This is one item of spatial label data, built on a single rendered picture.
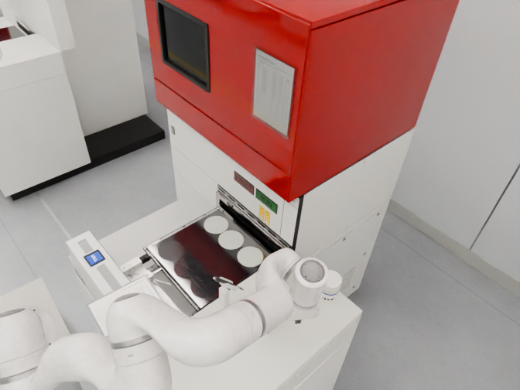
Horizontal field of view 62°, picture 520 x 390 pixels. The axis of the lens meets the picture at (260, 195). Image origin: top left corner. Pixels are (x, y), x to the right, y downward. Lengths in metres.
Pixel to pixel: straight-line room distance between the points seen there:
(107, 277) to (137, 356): 0.73
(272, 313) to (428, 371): 1.78
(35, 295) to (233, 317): 0.88
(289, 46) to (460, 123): 1.76
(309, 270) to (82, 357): 0.54
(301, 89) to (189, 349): 0.70
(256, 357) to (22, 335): 0.64
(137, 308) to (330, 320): 0.76
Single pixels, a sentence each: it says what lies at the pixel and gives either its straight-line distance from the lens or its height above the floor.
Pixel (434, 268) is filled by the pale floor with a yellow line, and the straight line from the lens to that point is 3.07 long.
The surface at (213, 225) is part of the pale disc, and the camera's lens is 1.78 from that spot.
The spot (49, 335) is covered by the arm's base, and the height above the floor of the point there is 0.89.
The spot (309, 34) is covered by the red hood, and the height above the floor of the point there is 1.79.
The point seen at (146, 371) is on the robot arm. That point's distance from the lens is 0.91.
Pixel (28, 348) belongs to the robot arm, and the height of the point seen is 1.23.
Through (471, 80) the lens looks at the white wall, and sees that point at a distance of 2.67.
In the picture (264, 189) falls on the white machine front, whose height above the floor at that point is 1.14.
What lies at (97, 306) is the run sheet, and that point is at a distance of 1.52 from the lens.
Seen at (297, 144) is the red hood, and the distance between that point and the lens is 1.27.
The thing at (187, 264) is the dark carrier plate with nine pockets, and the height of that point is 0.90.
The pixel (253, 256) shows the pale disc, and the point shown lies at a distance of 1.68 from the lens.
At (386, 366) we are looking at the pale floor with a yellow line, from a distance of 2.57.
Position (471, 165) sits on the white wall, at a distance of 2.84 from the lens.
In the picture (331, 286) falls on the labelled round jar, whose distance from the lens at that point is 1.43.
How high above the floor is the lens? 2.20
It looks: 43 degrees down
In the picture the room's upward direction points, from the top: 4 degrees clockwise
